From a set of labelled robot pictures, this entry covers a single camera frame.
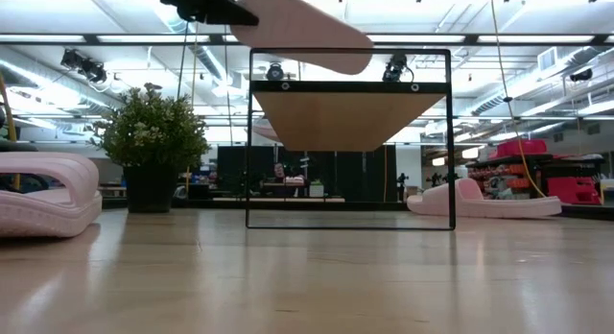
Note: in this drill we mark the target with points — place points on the red storage bin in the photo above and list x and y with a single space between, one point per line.
520 148
573 190

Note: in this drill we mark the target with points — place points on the black plant pot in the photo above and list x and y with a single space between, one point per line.
149 190

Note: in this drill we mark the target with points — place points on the silver air duct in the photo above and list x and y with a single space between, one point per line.
527 87

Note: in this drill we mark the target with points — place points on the person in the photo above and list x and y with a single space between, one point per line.
278 171

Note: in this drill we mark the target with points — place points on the black storage rack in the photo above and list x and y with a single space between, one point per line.
542 162

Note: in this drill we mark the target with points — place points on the black round ceiling spotlight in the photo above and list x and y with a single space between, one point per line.
275 72

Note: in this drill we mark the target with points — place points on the white ceiling vent box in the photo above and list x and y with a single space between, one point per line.
547 59

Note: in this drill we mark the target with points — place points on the black partition panels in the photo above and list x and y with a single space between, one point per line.
355 175

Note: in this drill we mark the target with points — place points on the black track spotlights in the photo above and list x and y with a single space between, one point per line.
86 66

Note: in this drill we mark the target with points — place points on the black tripod camera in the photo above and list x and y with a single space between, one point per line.
402 180

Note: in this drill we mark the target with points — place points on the black frame wooden shelf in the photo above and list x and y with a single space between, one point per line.
345 120

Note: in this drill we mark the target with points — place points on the black ceiling device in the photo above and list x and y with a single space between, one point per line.
581 75

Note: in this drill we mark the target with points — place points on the black ceiling camera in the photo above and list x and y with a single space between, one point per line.
395 65

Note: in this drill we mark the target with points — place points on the green artificial plant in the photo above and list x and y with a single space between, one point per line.
148 132

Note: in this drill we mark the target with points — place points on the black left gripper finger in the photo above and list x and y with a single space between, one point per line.
235 15

